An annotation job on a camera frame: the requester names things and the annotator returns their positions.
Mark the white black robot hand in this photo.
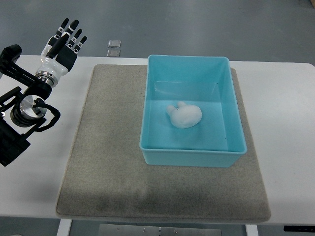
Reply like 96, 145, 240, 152
35, 18, 87, 88

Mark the upper floor socket plate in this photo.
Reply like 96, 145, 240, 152
108, 40, 121, 48

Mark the black table control panel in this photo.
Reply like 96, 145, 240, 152
283, 225, 315, 233

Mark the white plush toy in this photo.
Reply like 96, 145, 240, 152
166, 101, 202, 129

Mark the metal table base plate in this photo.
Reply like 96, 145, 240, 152
98, 224, 222, 236

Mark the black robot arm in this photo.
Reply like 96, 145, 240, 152
0, 44, 61, 166

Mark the grey felt mat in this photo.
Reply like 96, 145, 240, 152
56, 65, 271, 224

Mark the floor socket plate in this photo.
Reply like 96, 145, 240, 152
107, 49, 121, 58
108, 40, 121, 48

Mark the lower floor socket plate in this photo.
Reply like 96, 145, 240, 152
107, 49, 121, 58

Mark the blue plastic box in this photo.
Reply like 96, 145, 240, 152
140, 55, 247, 168

